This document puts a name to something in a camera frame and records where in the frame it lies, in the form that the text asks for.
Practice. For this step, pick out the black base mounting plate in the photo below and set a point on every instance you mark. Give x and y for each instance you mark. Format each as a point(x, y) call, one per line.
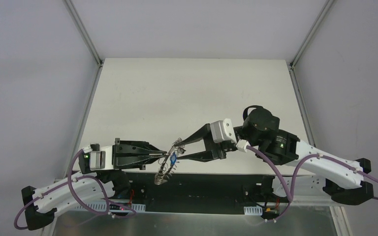
point(196, 193)

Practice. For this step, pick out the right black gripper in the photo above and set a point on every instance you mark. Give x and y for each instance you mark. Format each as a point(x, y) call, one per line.
point(221, 143)

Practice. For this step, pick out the left aluminium frame post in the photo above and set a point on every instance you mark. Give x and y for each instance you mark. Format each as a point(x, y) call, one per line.
point(75, 16)

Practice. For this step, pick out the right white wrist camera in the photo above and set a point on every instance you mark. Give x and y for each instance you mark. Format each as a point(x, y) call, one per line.
point(228, 137)

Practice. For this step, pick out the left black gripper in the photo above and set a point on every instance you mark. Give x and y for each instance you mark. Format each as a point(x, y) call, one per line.
point(116, 155)

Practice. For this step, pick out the aluminium frame post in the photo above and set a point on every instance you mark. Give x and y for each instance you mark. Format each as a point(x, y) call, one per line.
point(75, 16)
point(324, 12)

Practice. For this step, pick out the blue-headed key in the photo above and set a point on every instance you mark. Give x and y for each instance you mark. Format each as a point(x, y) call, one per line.
point(173, 158)

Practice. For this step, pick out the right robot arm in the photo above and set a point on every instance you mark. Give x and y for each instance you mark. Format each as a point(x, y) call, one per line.
point(300, 168)

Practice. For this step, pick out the right aluminium frame post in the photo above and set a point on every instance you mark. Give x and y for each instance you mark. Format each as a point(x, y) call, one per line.
point(324, 12)

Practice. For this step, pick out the metal disc with keyrings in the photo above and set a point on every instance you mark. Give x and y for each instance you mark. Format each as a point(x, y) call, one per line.
point(165, 170)

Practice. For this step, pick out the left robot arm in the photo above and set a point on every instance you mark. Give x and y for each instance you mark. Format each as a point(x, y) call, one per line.
point(95, 177)

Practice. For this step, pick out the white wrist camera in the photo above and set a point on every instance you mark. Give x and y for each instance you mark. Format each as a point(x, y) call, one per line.
point(228, 137)
point(96, 158)

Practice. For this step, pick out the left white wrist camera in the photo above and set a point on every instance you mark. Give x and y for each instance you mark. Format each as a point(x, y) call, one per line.
point(96, 158)

